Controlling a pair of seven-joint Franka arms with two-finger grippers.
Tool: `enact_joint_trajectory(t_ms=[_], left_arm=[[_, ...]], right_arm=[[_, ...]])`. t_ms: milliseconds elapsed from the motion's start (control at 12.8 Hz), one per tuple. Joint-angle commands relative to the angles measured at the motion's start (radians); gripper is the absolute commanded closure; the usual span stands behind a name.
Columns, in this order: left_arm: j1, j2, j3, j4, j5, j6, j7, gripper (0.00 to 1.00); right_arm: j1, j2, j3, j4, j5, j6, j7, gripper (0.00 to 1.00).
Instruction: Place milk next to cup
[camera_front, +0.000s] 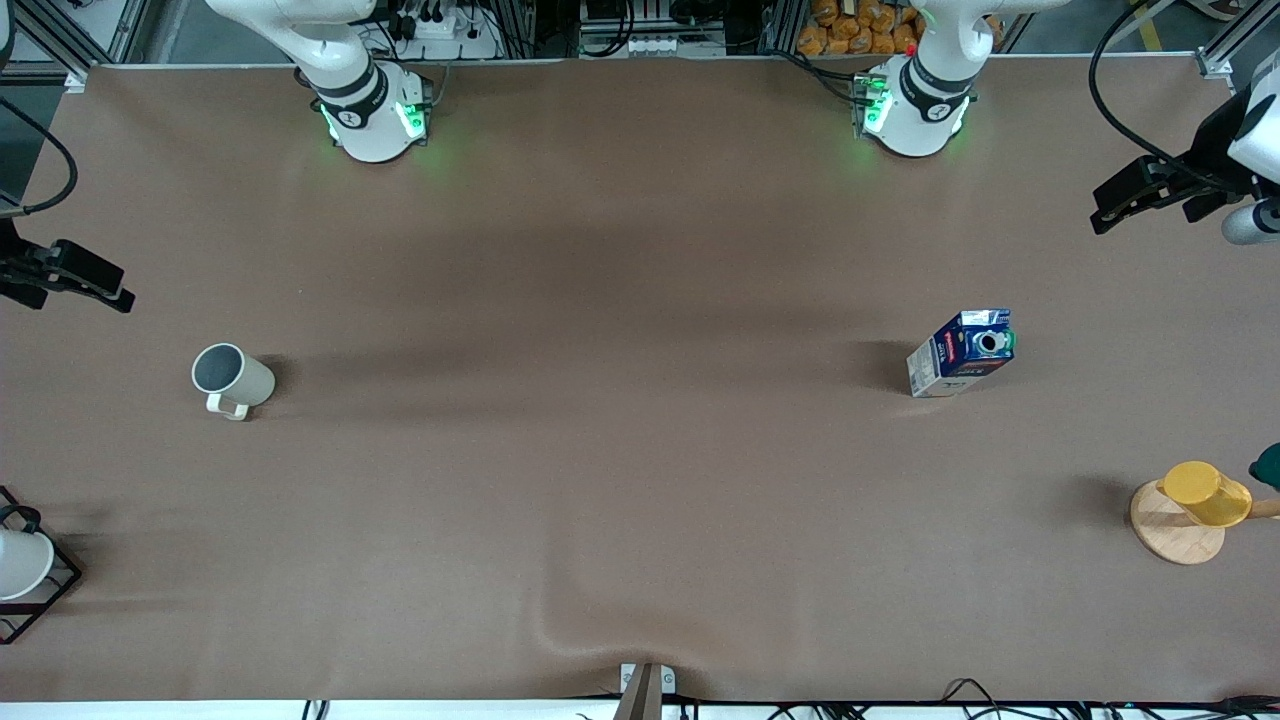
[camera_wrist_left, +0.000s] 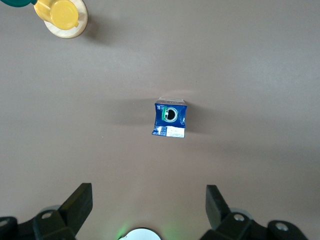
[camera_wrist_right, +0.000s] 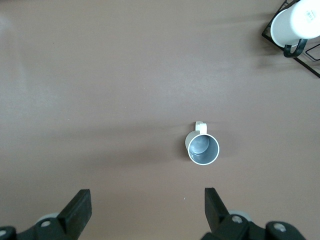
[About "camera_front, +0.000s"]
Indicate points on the wooden mug tree stand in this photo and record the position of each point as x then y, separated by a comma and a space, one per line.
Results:
1170, 535

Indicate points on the ribbed cream mug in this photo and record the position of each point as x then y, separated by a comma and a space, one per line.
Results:
235, 378

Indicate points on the aluminium frame profile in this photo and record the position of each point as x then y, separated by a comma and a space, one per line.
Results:
85, 55
1225, 50

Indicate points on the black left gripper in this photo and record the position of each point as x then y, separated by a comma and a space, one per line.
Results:
1211, 150

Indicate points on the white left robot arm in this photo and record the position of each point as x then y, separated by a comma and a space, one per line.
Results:
915, 115

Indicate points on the white power strip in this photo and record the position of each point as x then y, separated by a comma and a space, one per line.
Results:
445, 28

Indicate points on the green cup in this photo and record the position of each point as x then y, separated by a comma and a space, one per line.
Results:
1268, 466

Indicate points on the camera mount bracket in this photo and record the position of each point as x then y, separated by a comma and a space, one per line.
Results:
645, 688

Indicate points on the blue white milk carton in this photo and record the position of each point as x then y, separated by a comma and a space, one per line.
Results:
960, 355

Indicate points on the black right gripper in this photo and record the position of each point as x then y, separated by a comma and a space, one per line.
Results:
12, 262

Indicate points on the small white socket box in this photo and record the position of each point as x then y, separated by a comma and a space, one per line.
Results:
653, 45

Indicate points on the yellow cup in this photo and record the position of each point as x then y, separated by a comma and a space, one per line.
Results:
1205, 495

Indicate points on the bag of orange buns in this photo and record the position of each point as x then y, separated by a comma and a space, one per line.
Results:
860, 28

